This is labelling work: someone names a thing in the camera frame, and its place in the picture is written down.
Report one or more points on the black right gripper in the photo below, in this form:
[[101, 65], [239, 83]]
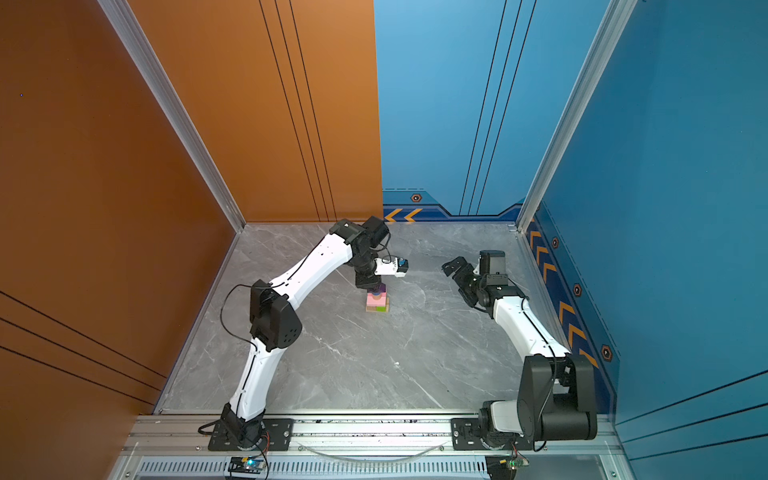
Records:
[[459, 278]]

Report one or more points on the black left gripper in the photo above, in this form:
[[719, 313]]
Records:
[[365, 283]]

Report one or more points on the purple house-shaped block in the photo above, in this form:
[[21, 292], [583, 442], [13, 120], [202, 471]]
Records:
[[378, 294]]

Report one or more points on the pink block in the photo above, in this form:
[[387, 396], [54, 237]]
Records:
[[370, 301], [373, 308]]

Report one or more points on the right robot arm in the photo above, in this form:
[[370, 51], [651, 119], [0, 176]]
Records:
[[556, 398]]

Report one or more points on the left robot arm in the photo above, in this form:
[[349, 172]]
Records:
[[275, 324]]

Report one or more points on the right green circuit board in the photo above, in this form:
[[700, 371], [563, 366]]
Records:
[[505, 467]]

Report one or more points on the green circuit board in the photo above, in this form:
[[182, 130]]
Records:
[[249, 467], [505, 467]]

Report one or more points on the left green circuit board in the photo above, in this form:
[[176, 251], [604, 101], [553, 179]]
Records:
[[249, 467]]

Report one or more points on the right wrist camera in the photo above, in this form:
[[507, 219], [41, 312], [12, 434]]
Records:
[[492, 268]]

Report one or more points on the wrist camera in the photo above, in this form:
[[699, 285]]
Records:
[[391, 267], [492, 268]]

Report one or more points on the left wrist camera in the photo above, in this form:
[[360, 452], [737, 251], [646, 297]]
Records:
[[391, 267]]

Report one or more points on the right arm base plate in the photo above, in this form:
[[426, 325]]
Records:
[[469, 434]]

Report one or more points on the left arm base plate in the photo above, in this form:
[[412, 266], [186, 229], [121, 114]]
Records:
[[259, 435]]

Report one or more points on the aluminium corner post left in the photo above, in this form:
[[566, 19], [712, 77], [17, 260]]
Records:
[[126, 25]]

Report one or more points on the aluminium corner post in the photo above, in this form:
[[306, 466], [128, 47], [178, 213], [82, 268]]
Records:
[[126, 25], [610, 30]]

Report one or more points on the aluminium front rail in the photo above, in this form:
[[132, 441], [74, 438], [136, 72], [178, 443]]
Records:
[[408, 444]]

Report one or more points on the aluminium corner post right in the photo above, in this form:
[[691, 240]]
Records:
[[610, 30]]

